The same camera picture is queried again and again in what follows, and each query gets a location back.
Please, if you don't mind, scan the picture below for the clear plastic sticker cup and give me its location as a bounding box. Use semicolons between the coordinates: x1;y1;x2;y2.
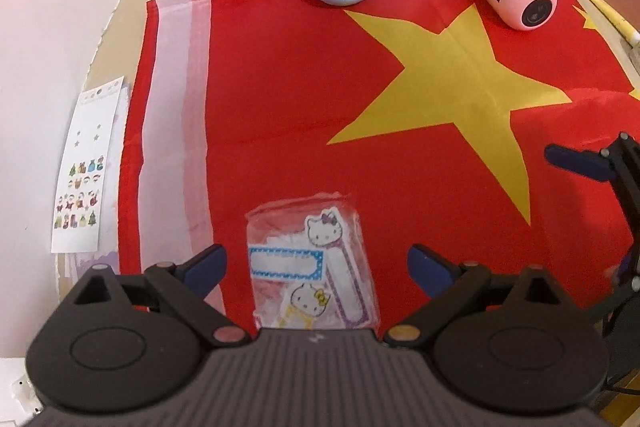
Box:
245;193;380;329

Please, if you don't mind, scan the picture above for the yellow pen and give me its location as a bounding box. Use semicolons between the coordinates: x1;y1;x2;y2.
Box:
589;0;640;48

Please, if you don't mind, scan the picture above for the christmas sticker sheet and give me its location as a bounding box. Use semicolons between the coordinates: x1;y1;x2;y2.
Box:
51;77;124;255

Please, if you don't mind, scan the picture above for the red flag with yellow stars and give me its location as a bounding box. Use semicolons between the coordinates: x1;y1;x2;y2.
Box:
118;0;639;327

